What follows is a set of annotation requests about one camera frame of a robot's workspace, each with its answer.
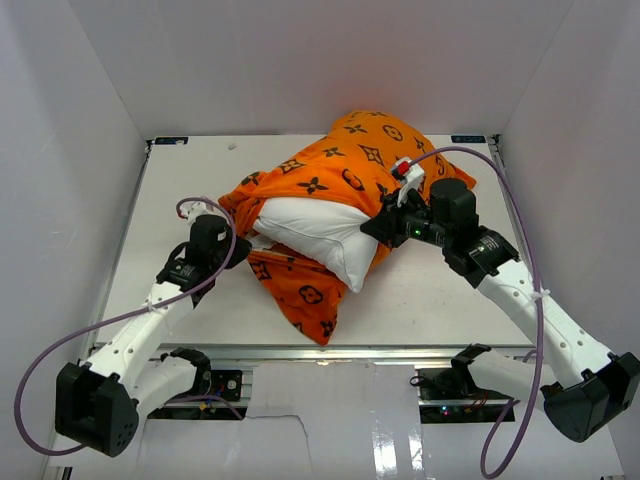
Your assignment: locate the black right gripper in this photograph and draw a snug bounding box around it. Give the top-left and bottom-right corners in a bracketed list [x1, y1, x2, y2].
[363, 187, 453, 248]

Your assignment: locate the white pillow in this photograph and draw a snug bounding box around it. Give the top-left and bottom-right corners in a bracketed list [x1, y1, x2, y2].
[253, 197, 378, 293]

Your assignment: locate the orange patterned pillowcase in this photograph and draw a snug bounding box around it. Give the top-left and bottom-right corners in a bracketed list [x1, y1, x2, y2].
[219, 110, 476, 345]

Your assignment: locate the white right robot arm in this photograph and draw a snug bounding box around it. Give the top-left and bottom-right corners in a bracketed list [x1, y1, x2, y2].
[360, 179, 639, 443]

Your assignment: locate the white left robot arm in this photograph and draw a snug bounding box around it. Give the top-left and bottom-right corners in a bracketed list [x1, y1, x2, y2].
[55, 214, 251, 457]

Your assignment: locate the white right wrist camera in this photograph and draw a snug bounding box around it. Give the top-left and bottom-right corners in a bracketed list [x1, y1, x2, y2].
[391, 157, 425, 207]

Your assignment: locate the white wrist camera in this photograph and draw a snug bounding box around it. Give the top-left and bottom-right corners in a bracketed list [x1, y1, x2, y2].
[176, 197, 218, 225]
[391, 157, 425, 207]

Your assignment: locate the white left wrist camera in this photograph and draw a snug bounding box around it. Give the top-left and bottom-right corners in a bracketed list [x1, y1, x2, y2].
[176, 197, 218, 225]

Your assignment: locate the aluminium table frame rail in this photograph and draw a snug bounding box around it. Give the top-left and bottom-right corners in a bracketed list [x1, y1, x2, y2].
[77, 135, 534, 369]

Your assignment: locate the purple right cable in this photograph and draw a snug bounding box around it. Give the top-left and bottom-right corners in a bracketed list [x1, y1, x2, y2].
[409, 146, 546, 480]

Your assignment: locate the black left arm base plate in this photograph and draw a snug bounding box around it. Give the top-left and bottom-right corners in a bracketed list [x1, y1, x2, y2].
[170, 369, 243, 403]

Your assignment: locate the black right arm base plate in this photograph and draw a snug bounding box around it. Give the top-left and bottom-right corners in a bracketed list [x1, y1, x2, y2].
[409, 344, 507, 408]

